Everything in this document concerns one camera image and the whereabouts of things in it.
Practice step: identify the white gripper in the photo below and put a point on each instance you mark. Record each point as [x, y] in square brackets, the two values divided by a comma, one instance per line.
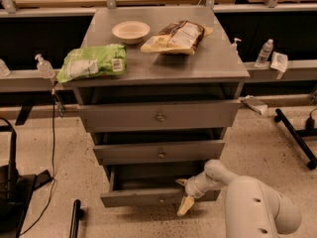
[192, 188]

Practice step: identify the grey bottom drawer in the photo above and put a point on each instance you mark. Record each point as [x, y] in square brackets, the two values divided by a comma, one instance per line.
[148, 184]

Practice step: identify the grey drawer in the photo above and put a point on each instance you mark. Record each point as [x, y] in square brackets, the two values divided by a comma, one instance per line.
[148, 184]
[158, 152]
[156, 116]

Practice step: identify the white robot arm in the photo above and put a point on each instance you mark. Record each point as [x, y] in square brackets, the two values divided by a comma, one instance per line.
[252, 208]

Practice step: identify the grey middle drawer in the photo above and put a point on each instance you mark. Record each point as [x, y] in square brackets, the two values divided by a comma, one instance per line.
[158, 152]

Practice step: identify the grey drawer cabinet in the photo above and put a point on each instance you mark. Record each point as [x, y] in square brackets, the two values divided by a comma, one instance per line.
[215, 72]

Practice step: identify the grey top drawer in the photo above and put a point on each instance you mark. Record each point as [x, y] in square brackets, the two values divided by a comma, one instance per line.
[156, 116]

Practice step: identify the black bar on floor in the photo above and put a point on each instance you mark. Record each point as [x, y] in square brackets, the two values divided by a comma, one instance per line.
[77, 214]

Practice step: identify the black stand base right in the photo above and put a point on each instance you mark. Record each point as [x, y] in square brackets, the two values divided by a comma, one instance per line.
[298, 135]

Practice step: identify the small pump bottle right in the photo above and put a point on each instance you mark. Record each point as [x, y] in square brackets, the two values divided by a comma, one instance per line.
[234, 45]

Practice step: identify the brown yellow snack bag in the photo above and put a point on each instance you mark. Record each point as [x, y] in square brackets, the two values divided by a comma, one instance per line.
[178, 38]

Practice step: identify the green chip bag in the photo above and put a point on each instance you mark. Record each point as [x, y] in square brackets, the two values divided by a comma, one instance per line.
[92, 62]

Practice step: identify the white packet on ledge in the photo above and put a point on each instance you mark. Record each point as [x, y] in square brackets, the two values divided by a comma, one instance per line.
[279, 61]

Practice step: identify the clear water bottle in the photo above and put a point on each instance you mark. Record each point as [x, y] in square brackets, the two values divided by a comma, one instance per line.
[264, 53]

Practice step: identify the black equipment base left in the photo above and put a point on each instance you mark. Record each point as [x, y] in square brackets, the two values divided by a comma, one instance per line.
[16, 191]

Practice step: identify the white paper bowl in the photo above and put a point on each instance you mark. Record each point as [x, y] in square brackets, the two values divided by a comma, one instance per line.
[131, 32]

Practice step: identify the left hand sanitizer bottle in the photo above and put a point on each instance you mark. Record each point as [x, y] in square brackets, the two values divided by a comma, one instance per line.
[44, 67]

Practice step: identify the folded cloth on rail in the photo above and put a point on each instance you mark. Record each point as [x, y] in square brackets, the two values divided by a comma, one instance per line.
[255, 104]

